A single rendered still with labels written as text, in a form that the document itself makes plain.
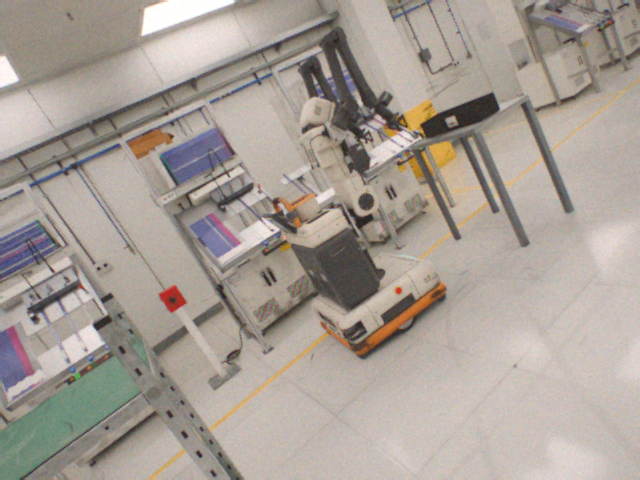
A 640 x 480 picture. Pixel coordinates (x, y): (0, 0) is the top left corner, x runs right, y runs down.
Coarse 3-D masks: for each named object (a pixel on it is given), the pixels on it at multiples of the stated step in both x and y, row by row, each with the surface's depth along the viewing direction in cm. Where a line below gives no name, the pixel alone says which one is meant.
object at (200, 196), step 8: (240, 168) 354; (224, 176) 348; (232, 176) 348; (208, 184) 343; (216, 184) 342; (224, 184) 344; (200, 192) 337; (208, 192) 338; (192, 200) 338; (200, 200) 337
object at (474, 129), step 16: (528, 96) 250; (496, 112) 248; (528, 112) 252; (464, 128) 255; (480, 128) 240; (416, 144) 299; (432, 144) 280; (464, 144) 316; (480, 144) 241; (544, 144) 256; (416, 160) 307; (544, 160) 261; (480, 176) 322; (496, 176) 246; (560, 176) 262; (432, 192) 312; (560, 192) 264; (496, 208) 328; (512, 208) 251; (448, 224) 318; (512, 224) 255; (528, 240) 257
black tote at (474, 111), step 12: (492, 96) 250; (456, 108) 283; (468, 108) 249; (480, 108) 247; (492, 108) 250; (432, 120) 284; (444, 120) 274; (456, 120) 264; (468, 120) 255; (480, 120) 248; (432, 132) 292; (444, 132) 281
